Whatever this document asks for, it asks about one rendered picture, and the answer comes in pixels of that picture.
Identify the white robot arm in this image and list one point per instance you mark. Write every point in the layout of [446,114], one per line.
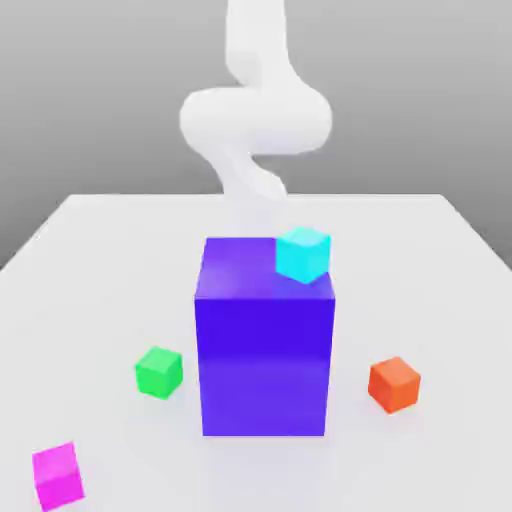
[256,120]

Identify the small cyan cube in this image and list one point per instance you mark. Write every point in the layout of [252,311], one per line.
[302,256]

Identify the small green cube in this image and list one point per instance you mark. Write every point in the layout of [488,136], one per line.
[158,374]

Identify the small orange cube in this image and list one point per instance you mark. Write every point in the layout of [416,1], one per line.
[394,384]

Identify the small magenta cube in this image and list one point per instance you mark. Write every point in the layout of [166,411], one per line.
[58,478]

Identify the large purple box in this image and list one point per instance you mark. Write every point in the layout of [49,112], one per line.
[262,360]

